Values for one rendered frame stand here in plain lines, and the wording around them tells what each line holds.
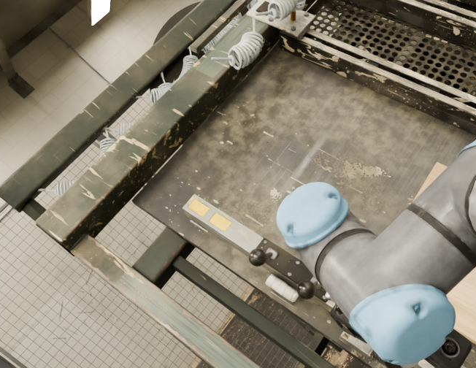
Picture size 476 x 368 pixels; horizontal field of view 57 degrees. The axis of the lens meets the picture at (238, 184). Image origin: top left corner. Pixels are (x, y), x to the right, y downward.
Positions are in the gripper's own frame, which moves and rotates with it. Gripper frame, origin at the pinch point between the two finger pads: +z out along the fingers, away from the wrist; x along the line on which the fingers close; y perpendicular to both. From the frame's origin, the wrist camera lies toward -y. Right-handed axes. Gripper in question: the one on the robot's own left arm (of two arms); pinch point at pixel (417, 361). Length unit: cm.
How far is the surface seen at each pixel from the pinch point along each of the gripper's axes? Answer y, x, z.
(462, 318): 9.7, -20.6, 30.6
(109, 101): 134, -26, -19
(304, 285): 26.7, -3.2, 2.6
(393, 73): 48, -72, 6
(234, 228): 53, -7, 1
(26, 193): 130, 18, -17
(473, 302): 9.6, -25.3, 31.4
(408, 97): 43, -68, 12
